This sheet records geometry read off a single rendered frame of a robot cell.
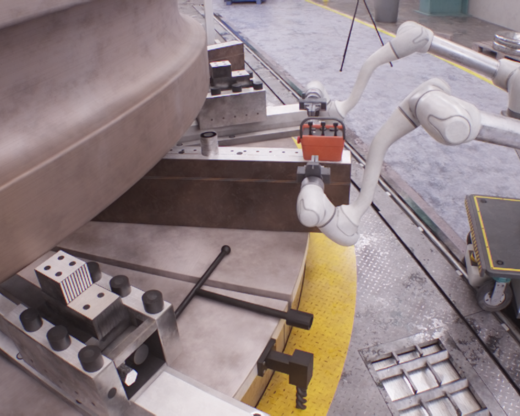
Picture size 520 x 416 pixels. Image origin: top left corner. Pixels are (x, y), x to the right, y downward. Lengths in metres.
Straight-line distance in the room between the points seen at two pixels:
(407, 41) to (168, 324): 1.65
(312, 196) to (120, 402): 0.96
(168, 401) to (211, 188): 1.15
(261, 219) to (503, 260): 1.16
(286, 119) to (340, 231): 1.66
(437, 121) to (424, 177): 2.12
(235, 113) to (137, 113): 1.52
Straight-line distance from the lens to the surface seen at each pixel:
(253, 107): 3.18
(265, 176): 2.24
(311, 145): 2.15
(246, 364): 1.77
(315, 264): 2.68
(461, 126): 1.52
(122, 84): 1.84
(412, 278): 2.65
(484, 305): 2.52
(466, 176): 3.74
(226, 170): 2.26
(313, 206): 1.74
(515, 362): 2.37
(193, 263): 2.22
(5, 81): 1.49
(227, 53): 4.42
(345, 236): 1.85
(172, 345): 1.57
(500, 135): 1.67
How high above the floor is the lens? 1.67
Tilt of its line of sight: 32 degrees down
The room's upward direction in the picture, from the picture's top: 3 degrees counter-clockwise
